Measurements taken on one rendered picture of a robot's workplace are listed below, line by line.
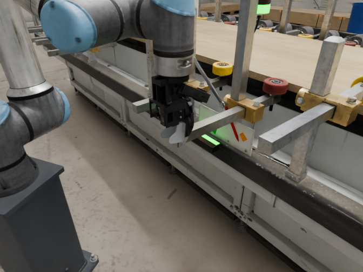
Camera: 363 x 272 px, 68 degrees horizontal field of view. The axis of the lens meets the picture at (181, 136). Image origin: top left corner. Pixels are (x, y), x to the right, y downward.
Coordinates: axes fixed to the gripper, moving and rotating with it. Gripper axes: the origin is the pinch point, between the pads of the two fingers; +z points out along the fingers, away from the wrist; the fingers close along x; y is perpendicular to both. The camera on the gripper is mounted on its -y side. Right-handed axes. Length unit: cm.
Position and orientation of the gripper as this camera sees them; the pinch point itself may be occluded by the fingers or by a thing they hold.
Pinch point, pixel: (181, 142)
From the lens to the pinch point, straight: 73.4
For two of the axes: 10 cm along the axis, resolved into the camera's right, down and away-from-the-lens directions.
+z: 0.0, 8.5, 5.2
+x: 6.3, 4.1, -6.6
